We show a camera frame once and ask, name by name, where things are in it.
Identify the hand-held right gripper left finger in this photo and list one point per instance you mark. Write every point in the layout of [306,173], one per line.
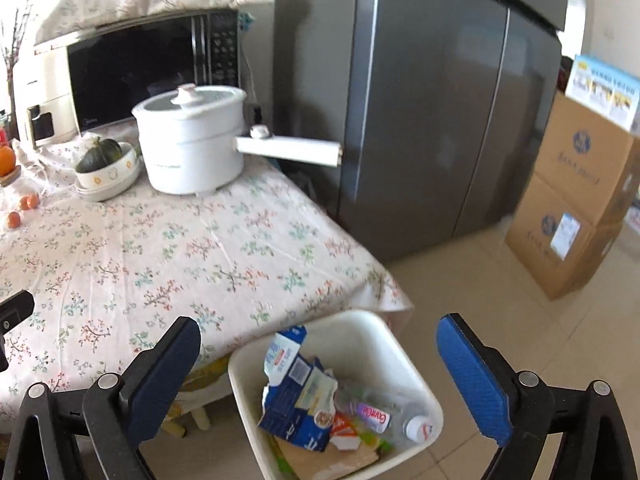
[165,380]

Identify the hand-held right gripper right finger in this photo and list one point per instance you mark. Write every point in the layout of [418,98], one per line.
[475,380]

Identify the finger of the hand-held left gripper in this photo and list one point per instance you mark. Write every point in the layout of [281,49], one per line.
[17,307]

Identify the clear bottle pink label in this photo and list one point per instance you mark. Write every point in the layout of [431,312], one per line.
[375,415]

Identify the white plastic bin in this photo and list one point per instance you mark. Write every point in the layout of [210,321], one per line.
[360,340]

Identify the blue carton with label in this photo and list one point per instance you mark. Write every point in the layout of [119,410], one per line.
[287,410]

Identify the orange white packet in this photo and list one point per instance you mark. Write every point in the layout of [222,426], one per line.
[345,432]

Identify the brown cardboard piece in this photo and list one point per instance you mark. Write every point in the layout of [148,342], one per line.
[325,465]

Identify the cream table leg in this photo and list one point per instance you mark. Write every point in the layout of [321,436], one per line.
[172,426]
[201,419]

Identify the small orange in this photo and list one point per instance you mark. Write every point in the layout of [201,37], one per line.
[29,202]
[14,220]

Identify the glass jar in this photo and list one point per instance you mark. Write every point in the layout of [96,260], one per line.
[10,180]

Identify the brown cardboard box white label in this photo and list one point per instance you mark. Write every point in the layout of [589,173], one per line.
[530,250]

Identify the floral tablecloth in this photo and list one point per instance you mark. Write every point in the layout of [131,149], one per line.
[200,240]

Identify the large orange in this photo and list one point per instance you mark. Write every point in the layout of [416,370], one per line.
[6,160]

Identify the white dish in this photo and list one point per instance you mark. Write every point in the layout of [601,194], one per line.
[115,191]

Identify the white flower-print bowl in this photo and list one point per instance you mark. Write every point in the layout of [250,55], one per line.
[107,175]

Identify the dark green pumpkin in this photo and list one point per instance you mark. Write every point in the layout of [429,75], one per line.
[100,155]

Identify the white electric pot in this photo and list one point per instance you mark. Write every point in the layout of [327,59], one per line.
[190,155]

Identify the white kitchen appliance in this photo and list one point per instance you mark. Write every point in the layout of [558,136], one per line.
[45,80]

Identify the vase with dry twigs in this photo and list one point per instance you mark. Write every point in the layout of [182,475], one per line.
[11,55]

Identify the black microwave oven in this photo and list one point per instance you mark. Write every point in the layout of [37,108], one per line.
[130,70]

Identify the grey refrigerator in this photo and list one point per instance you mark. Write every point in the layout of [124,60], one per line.
[425,110]

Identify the blue white printed box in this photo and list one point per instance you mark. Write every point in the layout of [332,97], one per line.
[605,90]

